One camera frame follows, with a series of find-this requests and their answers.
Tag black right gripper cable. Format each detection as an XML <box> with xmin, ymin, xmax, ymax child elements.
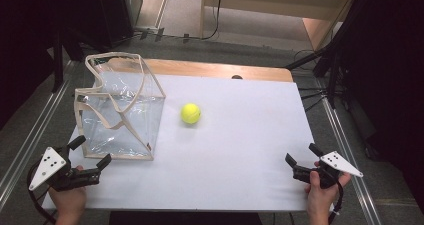
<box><xmin>327</xmin><ymin>181</ymin><xmax>345</xmax><ymax>225</ymax></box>

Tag black cabinet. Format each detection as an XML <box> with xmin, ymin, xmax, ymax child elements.
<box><xmin>94</xmin><ymin>0</ymin><xmax>144</xmax><ymax>49</ymax></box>

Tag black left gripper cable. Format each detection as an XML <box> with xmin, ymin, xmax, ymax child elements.
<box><xmin>26</xmin><ymin>160</ymin><xmax>57</xmax><ymax>225</ymax></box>

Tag black tripod stand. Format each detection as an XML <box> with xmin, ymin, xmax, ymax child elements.
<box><xmin>284</xmin><ymin>0</ymin><xmax>364</xmax><ymax>110</ymax></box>

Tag white table sheet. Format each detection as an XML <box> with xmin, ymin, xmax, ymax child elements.
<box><xmin>41</xmin><ymin>72</ymin><xmax>335</xmax><ymax>213</ymax></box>

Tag yellow tennis ball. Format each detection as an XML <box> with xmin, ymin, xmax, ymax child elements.
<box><xmin>180</xmin><ymin>102</ymin><xmax>202</xmax><ymax>125</ymax></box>

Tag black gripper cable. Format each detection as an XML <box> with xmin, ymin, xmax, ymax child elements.
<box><xmin>327</xmin><ymin>181</ymin><xmax>345</xmax><ymax>225</ymax></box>
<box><xmin>26</xmin><ymin>160</ymin><xmax>57</xmax><ymax>225</ymax></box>

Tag person's left hand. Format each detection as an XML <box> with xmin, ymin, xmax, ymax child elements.
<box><xmin>47</xmin><ymin>165</ymin><xmax>88</xmax><ymax>217</ymax></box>

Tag aluminium floor rail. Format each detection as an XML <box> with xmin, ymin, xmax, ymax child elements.
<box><xmin>313</xmin><ymin>78</ymin><xmax>383</xmax><ymax>225</ymax></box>
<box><xmin>0</xmin><ymin>60</ymin><xmax>79</xmax><ymax>206</ymax></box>

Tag clear tote bag beige trim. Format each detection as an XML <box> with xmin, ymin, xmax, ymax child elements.
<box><xmin>74</xmin><ymin>51</ymin><xmax>167</xmax><ymax>161</ymax></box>

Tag person's right hand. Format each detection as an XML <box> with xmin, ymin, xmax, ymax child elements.
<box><xmin>304</xmin><ymin>161</ymin><xmax>352</xmax><ymax>216</ymax></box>

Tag light wooden furniture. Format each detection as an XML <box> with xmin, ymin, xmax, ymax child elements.
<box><xmin>199</xmin><ymin>0</ymin><xmax>359</xmax><ymax>52</ymax></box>

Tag black floor cables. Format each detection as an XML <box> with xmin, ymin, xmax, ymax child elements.
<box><xmin>293</xmin><ymin>48</ymin><xmax>329</xmax><ymax>113</ymax></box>

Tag black hanging cable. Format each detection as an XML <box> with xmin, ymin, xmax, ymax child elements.
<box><xmin>201</xmin><ymin>0</ymin><xmax>224</xmax><ymax>41</ymax></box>

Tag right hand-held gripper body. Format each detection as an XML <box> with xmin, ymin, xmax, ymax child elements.
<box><xmin>292</xmin><ymin>150</ymin><xmax>365</xmax><ymax>190</ymax></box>

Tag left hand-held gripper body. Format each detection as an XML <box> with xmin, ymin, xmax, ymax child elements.
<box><xmin>28</xmin><ymin>146</ymin><xmax>102</xmax><ymax>193</ymax></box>

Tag black upright stand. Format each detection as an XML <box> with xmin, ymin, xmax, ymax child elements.
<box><xmin>50</xmin><ymin>26</ymin><xmax>65</xmax><ymax>93</ymax></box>

